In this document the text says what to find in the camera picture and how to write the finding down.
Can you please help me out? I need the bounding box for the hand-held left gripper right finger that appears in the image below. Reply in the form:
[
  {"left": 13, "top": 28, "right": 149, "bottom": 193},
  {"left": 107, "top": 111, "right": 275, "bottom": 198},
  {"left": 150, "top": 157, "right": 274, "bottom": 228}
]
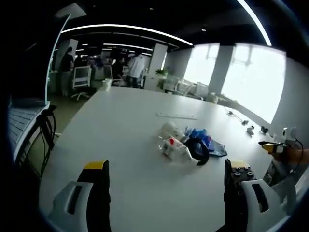
[{"left": 223, "top": 158, "right": 291, "bottom": 232}]

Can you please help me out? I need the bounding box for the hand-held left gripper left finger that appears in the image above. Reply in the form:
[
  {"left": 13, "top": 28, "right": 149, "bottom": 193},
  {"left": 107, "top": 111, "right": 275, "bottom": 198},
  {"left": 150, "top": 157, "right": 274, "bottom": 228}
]
[{"left": 47, "top": 159, "right": 112, "bottom": 232}]

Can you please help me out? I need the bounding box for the blue plastic bag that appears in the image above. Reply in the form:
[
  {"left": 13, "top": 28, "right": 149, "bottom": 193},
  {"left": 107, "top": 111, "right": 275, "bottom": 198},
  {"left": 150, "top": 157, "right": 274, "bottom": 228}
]
[{"left": 184, "top": 126, "right": 228, "bottom": 157}]

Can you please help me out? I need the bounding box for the black tape roll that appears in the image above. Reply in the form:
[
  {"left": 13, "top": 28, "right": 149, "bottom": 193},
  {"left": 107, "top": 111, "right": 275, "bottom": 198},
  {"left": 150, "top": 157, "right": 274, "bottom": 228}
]
[{"left": 185, "top": 138, "right": 210, "bottom": 167}]

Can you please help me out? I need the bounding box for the white packet with red label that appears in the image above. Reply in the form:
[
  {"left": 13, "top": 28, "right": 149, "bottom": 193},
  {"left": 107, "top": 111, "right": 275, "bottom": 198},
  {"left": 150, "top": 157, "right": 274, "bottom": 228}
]
[{"left": 161, "top": 136, "right": 197, "bottom": 162}]

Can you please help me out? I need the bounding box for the clear plastic bag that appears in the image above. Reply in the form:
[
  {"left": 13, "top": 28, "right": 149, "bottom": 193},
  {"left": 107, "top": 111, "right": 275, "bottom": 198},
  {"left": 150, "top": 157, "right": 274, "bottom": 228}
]
[{"left": 154, "top": 121, "right": 188, "bottom": 152}]

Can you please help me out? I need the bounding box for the person's right hand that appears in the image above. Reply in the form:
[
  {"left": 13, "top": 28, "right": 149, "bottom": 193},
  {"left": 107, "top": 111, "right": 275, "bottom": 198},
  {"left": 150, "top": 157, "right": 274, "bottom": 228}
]
[{"left": 272, "top": 146, "right": 309, "bottom": 168}]

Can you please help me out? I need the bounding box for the large bright window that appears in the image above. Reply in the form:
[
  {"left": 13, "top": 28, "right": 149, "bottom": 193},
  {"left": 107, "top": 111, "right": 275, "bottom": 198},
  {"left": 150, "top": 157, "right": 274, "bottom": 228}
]
[{"left": 221, "top": 44, "right": 287, "bottom": 124}]

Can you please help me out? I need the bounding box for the white table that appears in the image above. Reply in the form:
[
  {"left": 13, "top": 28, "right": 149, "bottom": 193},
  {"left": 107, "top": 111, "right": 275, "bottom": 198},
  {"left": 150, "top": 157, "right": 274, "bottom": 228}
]
[{"left": 38, "top": 86, "right": 309, "bottom": 232}]

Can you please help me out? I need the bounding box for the open laptop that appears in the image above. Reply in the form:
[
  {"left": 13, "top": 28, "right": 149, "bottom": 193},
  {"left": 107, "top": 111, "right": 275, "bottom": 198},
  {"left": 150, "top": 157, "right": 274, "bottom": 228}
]
[{"left": 8, "top": 13, "right": 72, "bottom": 158}]

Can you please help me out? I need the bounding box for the narrow bright window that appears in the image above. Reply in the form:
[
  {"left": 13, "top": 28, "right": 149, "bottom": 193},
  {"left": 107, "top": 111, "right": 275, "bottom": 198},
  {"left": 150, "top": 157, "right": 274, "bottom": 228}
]
[{"left": 183, "top": 44, "right": 220, "bottom": 87}]

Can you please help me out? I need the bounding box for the white mesh office chair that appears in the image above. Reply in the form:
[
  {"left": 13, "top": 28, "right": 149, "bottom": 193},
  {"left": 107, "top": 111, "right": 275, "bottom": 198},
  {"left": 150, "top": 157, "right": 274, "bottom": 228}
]
[{"left": 71, "top": 66, "right": 94, "bottom": 100}]

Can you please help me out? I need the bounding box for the short ceiling light strip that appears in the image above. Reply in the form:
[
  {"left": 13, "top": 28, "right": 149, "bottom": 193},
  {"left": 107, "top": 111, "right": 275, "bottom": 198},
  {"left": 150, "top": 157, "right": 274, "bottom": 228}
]
[{"left": 237, "top": 0, "right": 272, "bottom": 46}]

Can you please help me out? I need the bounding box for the green potted plant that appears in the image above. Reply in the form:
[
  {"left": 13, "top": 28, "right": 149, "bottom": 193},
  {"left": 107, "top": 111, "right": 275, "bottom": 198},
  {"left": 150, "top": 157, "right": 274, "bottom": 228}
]
[{"left": 155, "top": 68, "right": 169, "bottom": 89}]

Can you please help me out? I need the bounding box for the long ceiling light strip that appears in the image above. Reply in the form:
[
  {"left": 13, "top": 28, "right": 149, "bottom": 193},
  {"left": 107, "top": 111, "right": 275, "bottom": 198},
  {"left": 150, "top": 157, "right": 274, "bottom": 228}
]
[{"left": 60, "top": 23, "right": 194, "bottom": 46}]

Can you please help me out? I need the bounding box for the thin cable on table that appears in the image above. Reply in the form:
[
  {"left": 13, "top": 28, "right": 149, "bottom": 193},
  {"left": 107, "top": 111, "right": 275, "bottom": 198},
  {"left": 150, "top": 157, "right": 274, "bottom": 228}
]
[{"left": 224, "top": 107, "right": 244, "bottom": 121}]

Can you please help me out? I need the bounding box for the black cable bundle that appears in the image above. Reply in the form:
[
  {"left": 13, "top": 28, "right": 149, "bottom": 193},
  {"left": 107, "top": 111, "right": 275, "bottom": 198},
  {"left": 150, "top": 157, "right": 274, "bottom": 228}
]
[{"left": 36, "top": 104, "right": 58, "bottom": 174}]

